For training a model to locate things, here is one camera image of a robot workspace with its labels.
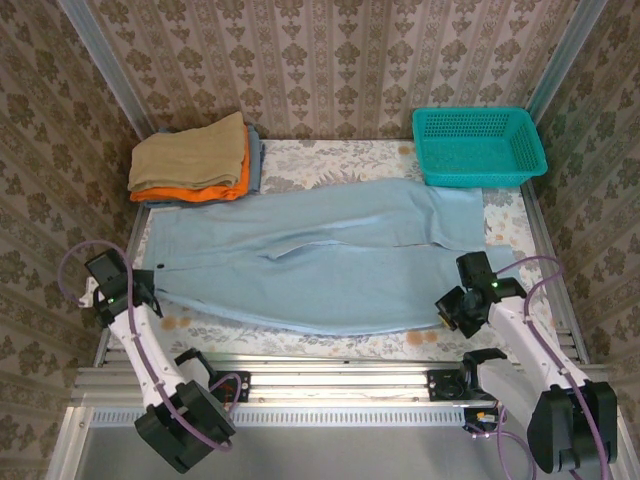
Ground aluminium frame upright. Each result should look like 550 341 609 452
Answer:
509 0 596 146
57 0 154 139

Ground light blue trousers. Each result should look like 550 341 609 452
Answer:
142 178 486 337

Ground beige folded trousers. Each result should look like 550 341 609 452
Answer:
127 110 247 193

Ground teal plastic basket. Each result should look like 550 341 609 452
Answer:
412 106 549 190

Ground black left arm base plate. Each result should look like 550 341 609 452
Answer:
164 370 251 404

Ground grey metal bench panel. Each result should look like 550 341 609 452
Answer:
44 404 640 480

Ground aluminium mounting rail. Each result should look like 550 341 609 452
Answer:
69 349 614 406

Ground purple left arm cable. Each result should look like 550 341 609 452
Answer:
57 238 245 449

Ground stack of folded towels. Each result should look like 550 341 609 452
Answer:
142 124 266 209

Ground slotted grey cable duct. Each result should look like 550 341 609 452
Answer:
89 407 469 426

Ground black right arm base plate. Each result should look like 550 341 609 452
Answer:
427 368 501 402

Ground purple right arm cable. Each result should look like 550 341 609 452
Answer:
469 255 614 480

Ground orange folded trousers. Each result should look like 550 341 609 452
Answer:
129 124 251 204

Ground floral tablecloth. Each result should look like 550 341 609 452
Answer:
107 138 566 364

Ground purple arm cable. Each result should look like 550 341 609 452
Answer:
57 238 245 449
469 255 614 480

